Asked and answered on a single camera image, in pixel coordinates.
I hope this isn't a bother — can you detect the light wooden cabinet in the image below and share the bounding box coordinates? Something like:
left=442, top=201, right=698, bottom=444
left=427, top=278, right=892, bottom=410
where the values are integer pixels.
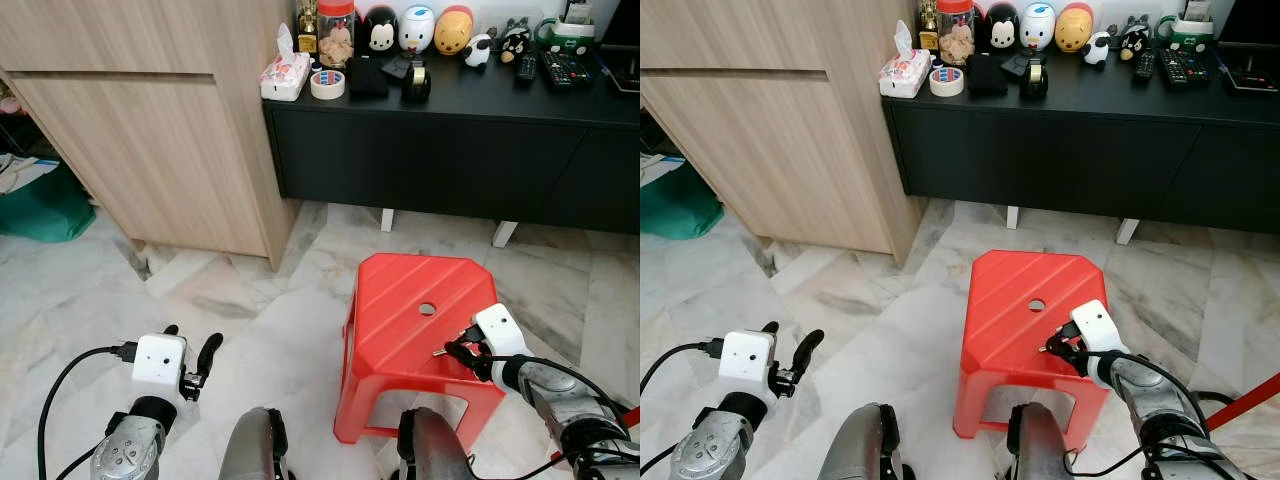
left=0, top=0, right=301, bottom=271
left=640, top=0, right=926, bottom=269

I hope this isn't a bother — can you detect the grey left robot leg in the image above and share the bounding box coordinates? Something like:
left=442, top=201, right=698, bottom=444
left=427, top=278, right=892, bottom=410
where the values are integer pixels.
left=218, top=407, right=291, bottom=480
left=815, top=403, right=913, bottom=480

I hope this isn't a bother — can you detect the pink white tissue pack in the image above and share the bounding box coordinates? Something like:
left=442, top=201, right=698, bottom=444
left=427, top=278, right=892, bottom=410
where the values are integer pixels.
left=260, top=22, right=313, bottom=102
left=879, top=20, right=933, bottom=99

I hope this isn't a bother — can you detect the grey robot leg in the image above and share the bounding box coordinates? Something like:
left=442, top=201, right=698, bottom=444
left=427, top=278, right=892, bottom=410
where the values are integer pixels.
left=815, top=403, right=913, bottom=480
left=397, top=407, right=481, bottom=480
left=218, top=407, right=291, bottom=480
left=1005, top=402, right=1076, bottom=480

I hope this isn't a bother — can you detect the black sideboard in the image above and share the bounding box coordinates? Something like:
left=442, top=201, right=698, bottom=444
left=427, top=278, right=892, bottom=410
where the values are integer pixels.
left=262, top=45, right=641, bottom=249
left=880, top=45, right=1280, bottom=246

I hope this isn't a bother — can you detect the red lidded snack jar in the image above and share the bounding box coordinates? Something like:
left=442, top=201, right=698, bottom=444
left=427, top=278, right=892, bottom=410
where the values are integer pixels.
left=937, top=0, right=977, bottom=67
left=316, top=0, right=356, bottom=69

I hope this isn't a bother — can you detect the grey right robot leg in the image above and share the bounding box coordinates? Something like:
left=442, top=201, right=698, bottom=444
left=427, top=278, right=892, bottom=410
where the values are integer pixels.
left=397, top=407, right=481, bottom=480
left=1005, top=402, right=1076, bottom=480

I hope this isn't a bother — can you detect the yellow bear egg figure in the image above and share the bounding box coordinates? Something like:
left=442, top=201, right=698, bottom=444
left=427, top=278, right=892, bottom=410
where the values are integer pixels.
left=1054, top=3, right=1095, bottom=54
left=434, top=5, right=474, bottom=56

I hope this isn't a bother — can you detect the green mug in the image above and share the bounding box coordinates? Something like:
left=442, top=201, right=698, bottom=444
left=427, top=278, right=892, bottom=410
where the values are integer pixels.
left=1155, top=14, right=1216, bottom=54
left=535, top=15, right=596, bottom=56

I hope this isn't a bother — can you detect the black tape dispenser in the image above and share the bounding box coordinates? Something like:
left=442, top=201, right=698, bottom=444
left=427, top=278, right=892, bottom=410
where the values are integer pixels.
left=1020, top=56, right=1051, bottom=101
left=401, top=58, right=433, bottom=104

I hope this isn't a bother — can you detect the wide black remote control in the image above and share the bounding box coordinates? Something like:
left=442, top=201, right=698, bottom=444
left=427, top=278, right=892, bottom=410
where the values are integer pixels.
left=538, top=50, right=593, bottom=93
left=1158, top=48, right=1213, bottom=91

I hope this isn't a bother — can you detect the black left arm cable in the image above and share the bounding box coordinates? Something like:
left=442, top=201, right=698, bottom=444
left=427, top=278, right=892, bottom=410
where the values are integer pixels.
left=640, top=340, right=726, bottom=396
left=37, top=342, right=138, bottom=480

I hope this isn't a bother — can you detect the small black cartoon figure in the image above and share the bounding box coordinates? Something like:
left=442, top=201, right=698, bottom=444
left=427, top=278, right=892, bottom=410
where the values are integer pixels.
left=1119, top=18, right=1153, bottom=61
left=499, top=20, right=533, bottom=63

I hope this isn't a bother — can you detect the black flat device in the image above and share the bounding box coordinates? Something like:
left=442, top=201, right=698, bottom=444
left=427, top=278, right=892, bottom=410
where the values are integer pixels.
left=598, top=45, right=641, bottom=96
left=1222, top=48, right=1280, bottom=94

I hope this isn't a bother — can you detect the white duck egg figure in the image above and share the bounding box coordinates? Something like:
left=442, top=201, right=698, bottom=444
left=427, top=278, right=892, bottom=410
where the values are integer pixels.
left=398, top=5, right=437, bottom=54
left=1019, top=3, right=1057, bottom=53

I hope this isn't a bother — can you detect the black mouse egg figure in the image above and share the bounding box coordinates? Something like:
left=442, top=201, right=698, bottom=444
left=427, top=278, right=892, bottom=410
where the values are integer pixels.
left=981, top=3, right=1020, bottom=54
left=360, top=4, right=400, bottom=56

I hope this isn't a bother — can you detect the red plastic stool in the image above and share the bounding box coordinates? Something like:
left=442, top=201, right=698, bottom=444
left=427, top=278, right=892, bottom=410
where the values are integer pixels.
left=333, top=253, right=508, bottom=446
left=952, top=250, right=1126, bottom=453

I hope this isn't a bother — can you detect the green bag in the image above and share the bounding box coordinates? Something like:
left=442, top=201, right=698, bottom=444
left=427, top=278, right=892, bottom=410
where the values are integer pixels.
left=0, top=165, right=98, bottom=243
left=640, top=160, right=724, bottom=241

